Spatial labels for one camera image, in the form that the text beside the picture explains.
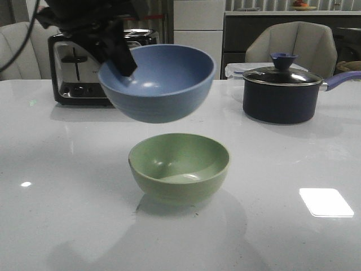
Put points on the clear plastic food container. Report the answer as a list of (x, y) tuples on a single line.
[(234, 71)]

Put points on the green bowl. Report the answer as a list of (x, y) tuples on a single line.
[(179, 168)]

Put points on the black and chrome toaster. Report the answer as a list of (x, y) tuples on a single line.
[(74, 74)]

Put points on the glass pot lid blue knob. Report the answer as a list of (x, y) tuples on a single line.
[(281, 73)]

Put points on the beige armchair left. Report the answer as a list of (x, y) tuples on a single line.
[(33, 63)]

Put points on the beige armchair right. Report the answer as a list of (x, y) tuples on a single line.
[(312, 43)]

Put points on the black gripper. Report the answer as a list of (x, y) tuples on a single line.
[(97, 26)]

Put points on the beige armchair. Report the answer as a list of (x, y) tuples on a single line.
[(33, 63), (312, 43)]

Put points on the dark kitchen counter cabinet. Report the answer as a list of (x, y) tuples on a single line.
[(241, 28)]

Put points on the dark blue saucepan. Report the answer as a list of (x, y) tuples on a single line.
[(288, 104)]

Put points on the fruit bowl on counter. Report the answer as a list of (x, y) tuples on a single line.
[(300, 5)]

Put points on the blue bowl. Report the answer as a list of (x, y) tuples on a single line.
[(170, 82)]

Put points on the white refrigerator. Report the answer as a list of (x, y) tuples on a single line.
[(199, 24)]

